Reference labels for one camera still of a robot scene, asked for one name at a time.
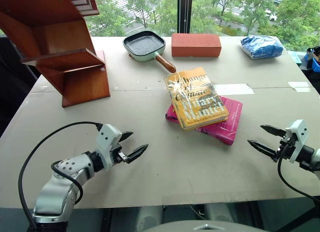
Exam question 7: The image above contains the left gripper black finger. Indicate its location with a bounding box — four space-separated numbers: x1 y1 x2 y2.
126 143 149 165
118 131 134 143

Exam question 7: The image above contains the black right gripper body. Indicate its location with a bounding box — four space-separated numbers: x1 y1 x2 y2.
273 129 298 164

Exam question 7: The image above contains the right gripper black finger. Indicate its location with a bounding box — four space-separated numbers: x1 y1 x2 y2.
260 124 287 138
247 139 279 160

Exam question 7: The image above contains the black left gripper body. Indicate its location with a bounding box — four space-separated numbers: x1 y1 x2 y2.
109 140 130 166

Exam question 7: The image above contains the pink book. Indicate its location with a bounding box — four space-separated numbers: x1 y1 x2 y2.
164 95 244 146

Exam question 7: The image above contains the yellow hardcover book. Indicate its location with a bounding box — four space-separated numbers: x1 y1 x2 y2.
164 66 230 132

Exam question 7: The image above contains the wooden shelf rack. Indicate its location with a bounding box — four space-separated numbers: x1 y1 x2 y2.
0 0 112 109

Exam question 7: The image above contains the small white tape patch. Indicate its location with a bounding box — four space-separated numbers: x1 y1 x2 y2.
287 81 312 93

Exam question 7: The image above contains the large white tape patch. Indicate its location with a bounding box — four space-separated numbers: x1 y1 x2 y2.
212 83 255 96

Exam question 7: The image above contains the white rounded shape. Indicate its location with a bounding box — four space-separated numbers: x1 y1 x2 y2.
136 206 165 232
203 203 237 225

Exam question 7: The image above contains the blue storage box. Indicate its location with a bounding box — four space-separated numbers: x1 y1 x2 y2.
300 46 320 79

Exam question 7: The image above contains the blue plastic bag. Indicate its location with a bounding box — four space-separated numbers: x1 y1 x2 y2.
240 34 285 60

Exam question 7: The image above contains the green square frying pan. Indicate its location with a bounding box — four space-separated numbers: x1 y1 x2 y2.
122 30 177 74

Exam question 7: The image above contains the grey robot torso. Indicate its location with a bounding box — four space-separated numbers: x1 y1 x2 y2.
141 220 270 232

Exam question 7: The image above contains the red brick block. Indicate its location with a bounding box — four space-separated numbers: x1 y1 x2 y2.
171 32 223 58

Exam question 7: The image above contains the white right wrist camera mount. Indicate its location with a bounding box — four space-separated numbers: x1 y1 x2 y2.
284 119 310 164

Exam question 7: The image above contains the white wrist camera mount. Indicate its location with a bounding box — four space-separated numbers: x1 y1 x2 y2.
95 123 124 171
284 119 310 164

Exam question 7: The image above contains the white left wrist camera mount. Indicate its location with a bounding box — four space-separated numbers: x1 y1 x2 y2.
95 123 124 171

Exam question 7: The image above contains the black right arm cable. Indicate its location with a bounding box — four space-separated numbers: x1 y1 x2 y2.
277 141 320 203

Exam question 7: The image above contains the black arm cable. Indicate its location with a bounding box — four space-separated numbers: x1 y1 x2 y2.
17 121 104 232
277 141 320 203

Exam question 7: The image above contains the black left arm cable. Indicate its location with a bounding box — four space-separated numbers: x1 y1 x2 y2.
17 121 104 232

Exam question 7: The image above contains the black window frame post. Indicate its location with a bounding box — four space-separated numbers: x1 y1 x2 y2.
176 0 193 34

